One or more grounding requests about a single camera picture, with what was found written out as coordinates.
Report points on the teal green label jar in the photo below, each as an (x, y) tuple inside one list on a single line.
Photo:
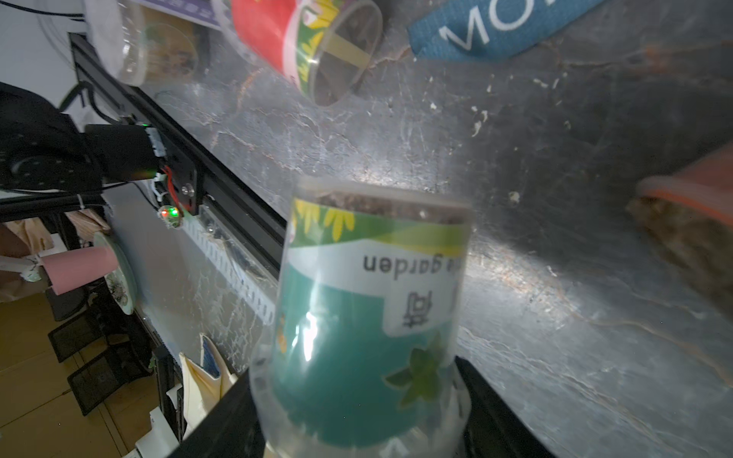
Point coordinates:
[(360, 358)]

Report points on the red label seed jar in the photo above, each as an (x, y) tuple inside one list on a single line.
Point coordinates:
[(321, 47)]

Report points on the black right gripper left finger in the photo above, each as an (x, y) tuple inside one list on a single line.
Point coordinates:
[(231, 429)]

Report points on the orange label seed jar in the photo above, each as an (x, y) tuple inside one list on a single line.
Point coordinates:
[(689, 216)]

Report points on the white slotted cable duct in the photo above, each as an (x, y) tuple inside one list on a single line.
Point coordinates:
[(246, 279)]

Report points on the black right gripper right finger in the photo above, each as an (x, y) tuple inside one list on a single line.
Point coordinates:
[(493, 429)]

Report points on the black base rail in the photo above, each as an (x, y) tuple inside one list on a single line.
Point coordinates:
[(198, 177)]

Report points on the cream canvas tote bag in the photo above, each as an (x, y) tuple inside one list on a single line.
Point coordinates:
[(491, 30)]

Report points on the grey label seed jar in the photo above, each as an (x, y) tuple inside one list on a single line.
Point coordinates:
[(138, 45)]

